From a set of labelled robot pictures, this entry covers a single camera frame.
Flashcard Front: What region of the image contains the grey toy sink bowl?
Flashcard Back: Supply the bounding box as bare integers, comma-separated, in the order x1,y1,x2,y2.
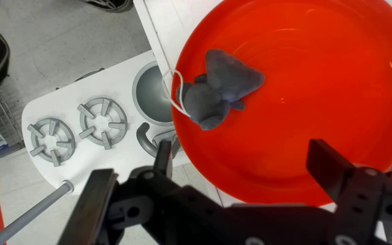
130,63,179,127

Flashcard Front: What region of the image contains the grey support tube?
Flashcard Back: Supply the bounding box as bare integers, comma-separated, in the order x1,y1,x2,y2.
0,179,76,245

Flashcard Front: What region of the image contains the grey plush toy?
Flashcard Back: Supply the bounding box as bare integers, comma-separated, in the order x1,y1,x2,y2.
170,48,266,132

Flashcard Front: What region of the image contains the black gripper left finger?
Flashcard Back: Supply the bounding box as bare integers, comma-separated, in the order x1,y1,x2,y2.
133,139,234,245

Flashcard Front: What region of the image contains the orange round plate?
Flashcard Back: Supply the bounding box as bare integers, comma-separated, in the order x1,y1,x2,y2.
170,0,392,209

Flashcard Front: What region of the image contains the grey toy stove burner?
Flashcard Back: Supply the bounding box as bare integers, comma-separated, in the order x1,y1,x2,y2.
26,117,77,169
76,97,129,151

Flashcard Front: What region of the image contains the grey toy faucet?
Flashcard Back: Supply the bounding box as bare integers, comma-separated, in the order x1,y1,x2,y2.
134,122,182,160

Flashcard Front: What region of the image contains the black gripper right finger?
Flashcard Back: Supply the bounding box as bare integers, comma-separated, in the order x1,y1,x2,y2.
306,138,388,245

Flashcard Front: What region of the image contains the white toy stove top panel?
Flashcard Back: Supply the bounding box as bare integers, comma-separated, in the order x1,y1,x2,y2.
20,49,193,192

